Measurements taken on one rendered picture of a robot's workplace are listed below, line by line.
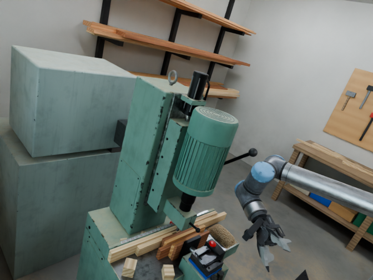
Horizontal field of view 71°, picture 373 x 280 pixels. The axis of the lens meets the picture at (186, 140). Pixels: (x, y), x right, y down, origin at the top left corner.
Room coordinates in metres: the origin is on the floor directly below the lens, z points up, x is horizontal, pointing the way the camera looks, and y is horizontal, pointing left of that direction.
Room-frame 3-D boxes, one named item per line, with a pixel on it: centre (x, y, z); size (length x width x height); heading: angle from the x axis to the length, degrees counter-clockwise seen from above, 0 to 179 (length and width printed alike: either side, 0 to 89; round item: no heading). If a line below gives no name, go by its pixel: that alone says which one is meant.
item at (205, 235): (0.88, -0.15, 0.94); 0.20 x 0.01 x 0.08; 137
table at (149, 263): (0.85, -0.15, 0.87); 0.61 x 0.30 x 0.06; 137
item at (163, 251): (0.88, -0.10, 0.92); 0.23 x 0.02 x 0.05; 137
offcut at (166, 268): (0.73, -0.08, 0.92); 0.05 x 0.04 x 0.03; 19
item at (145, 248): (0.98, -0.13, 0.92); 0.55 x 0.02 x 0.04; 137
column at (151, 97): (1.12, 0.14, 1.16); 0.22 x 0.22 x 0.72; 47
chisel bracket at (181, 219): (0.94, -0.07, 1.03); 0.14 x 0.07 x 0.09; 47
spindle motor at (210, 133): (0.93, -0.08, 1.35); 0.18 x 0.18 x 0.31
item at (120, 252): (0.93, -0.06, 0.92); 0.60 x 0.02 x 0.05; 137
